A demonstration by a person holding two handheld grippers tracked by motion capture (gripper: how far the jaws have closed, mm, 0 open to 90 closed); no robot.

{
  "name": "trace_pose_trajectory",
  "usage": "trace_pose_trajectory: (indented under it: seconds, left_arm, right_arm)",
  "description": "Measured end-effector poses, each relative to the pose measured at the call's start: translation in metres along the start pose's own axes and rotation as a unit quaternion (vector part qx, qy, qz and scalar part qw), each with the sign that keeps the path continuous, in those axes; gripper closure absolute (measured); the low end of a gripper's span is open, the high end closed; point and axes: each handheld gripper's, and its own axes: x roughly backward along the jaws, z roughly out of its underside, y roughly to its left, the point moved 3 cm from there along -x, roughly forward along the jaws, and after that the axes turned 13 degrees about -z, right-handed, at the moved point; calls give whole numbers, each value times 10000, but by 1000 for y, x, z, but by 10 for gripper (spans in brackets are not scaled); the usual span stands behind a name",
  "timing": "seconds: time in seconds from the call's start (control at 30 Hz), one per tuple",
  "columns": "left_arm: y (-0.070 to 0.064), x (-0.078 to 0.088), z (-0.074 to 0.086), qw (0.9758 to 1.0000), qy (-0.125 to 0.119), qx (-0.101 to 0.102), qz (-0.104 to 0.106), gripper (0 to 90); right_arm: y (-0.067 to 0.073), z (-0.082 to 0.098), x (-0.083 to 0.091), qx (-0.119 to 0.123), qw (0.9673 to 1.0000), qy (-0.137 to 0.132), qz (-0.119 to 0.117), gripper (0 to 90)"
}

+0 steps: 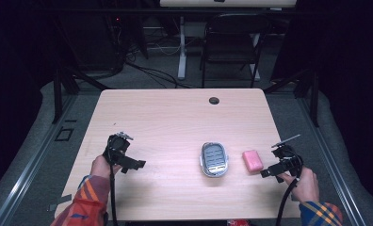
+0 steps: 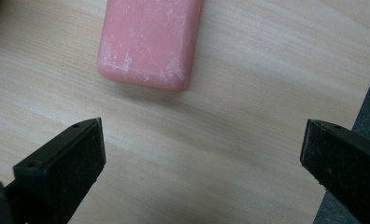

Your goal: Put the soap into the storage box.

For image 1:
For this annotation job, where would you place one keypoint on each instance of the grey soap dish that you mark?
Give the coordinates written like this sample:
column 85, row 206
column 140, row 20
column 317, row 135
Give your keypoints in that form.
column 214, row 159

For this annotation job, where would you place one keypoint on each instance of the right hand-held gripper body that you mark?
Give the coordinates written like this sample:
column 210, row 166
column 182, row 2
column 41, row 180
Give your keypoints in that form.
column 288, row 158

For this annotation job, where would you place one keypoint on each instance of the black folding chair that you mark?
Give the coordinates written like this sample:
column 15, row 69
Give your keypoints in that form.
column 230, row 40

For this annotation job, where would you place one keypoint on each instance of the white desk leg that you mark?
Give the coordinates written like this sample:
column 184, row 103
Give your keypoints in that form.
column 182, row 50

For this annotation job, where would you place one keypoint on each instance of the person's left hand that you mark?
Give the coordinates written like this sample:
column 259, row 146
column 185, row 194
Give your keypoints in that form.
column 100, row 167

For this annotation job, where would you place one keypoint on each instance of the black table grommet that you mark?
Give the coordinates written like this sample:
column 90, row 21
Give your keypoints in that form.
column 214, row 100

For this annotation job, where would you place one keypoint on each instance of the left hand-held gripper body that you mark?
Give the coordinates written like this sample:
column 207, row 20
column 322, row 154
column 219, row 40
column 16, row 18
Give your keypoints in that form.
column 118, row 146

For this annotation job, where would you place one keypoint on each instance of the red packet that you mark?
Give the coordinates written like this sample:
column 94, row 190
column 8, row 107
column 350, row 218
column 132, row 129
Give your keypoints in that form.
column 238, row 223

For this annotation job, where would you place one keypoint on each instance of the person's right hand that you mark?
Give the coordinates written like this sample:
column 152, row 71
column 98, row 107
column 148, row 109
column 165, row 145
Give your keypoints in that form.
column 306, row 186

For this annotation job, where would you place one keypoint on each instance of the black metal stand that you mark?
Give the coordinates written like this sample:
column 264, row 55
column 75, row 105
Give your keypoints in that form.
column 58, row 94
column 314, row 97

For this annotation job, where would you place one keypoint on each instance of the grey tape strip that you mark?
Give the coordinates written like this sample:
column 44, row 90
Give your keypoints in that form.
column 60, row 201

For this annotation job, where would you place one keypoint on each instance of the pink soap bar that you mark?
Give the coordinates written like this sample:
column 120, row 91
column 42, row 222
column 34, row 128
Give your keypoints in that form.
column 252, row 161

